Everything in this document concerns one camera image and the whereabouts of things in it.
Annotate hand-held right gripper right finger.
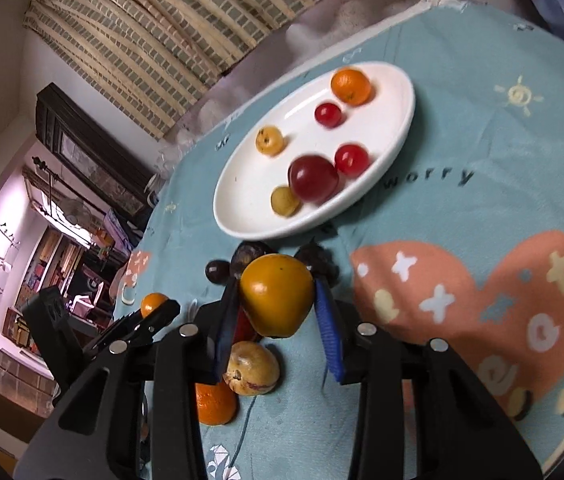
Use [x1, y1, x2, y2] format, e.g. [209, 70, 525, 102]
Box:
[312, 276, 544, 480]

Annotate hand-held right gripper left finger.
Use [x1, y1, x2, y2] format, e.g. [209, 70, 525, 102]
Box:
[12, 280, 243, 480]

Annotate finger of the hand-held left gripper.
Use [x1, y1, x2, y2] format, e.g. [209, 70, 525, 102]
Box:
[82, 299, 182, 362]

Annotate large yellow-orange persimmon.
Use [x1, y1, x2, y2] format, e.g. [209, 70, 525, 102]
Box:
[239, 254, 315, 339]

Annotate white oval plate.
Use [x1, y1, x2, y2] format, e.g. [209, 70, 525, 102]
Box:
[212, 61, 416, 240]

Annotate red fruit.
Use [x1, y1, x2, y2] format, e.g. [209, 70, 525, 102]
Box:
[233, 308, 262, 345]

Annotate small orange kumquat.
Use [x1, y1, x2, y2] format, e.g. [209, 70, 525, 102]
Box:
[140, 292, 170, 318]

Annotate tan passion fruit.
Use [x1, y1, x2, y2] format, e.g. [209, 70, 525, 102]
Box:
[223, 341, 281, 397]

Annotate small dark grape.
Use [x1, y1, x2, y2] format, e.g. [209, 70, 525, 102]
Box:
[205, 259, 231, 285]

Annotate glass counter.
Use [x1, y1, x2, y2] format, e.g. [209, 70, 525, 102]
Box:
[0, 327, 60, 418]

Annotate cluttered shelf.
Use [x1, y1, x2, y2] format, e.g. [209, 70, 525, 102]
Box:
[4, 222, 133, 356]

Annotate orange tangerine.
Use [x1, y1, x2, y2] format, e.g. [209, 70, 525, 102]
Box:
[194, 382, 239, 427]

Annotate dark purple fruit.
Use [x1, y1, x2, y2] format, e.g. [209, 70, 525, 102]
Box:
[230, 241, 273, 280]
[296, 240, 340, 283]

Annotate standing fan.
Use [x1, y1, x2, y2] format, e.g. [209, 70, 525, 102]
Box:
[57, 196, 98, 233]

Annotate tan longan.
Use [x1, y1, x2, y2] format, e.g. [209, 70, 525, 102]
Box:
[270, 186, 302, 218]

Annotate dark red plum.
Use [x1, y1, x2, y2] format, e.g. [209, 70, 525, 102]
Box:
[288, 155, 340, 204]

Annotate dark wooden cabinet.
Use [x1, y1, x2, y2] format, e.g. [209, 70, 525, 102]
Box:
[34, 82, 159, 217]

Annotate bright red cherry tomato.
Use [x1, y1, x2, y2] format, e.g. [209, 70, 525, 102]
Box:
[334, 144, 370, 177]

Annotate small yellow fruit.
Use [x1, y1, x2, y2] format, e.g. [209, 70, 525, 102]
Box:
[255, 125, 284, 156]

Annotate small dark red cherry tomato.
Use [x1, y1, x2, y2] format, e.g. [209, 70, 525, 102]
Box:
[314, 102, 342, 128]

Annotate orange mandarin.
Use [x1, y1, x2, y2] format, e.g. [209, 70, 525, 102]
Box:
[331, 67, 373, 107]

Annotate teal printed blanket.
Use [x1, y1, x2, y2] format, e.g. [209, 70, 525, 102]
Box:
[111, 0, 564, 480]

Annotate striped beige curtain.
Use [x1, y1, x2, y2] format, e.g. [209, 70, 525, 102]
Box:
[22, 0, 394, 142]

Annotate white fleece blanket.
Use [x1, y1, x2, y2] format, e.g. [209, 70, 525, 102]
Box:
[154, 0, 430, 173]

